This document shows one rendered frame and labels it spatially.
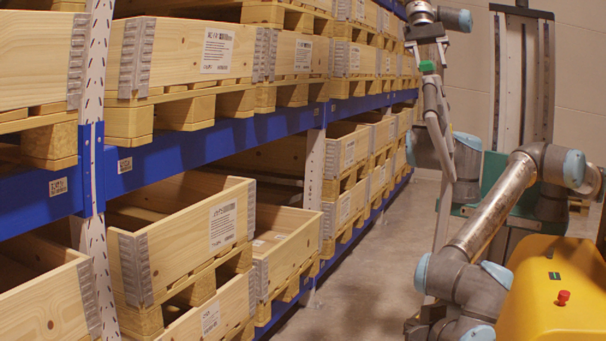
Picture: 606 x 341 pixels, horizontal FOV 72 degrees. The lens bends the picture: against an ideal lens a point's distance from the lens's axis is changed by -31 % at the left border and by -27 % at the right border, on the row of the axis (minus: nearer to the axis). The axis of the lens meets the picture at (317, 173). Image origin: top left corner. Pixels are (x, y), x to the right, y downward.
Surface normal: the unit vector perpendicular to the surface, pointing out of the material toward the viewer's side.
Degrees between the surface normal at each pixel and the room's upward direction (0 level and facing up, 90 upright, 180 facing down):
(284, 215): 90
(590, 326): 0
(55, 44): 90
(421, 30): 62
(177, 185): 90
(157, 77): 90
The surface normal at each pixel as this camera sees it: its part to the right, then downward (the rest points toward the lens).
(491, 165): -0.58, 0.13
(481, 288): -0.58, -0.35
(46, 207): 0.95, 0.12
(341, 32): -0.32, 0.18
